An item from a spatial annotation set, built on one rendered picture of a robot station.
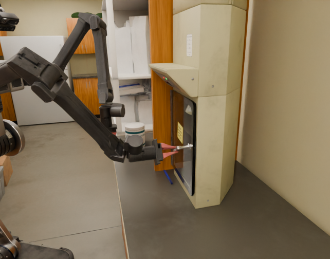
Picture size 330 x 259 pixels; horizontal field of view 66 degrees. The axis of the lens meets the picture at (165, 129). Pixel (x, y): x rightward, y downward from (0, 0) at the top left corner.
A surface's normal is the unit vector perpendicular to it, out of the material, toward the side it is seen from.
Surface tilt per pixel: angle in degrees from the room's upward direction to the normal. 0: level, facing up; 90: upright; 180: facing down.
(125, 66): 95
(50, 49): 90
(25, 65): 53
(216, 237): 0
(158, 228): 0
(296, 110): 90
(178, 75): 90
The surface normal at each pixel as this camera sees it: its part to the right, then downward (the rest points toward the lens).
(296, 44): -0.97, 0.10
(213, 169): 0.25, 0.30
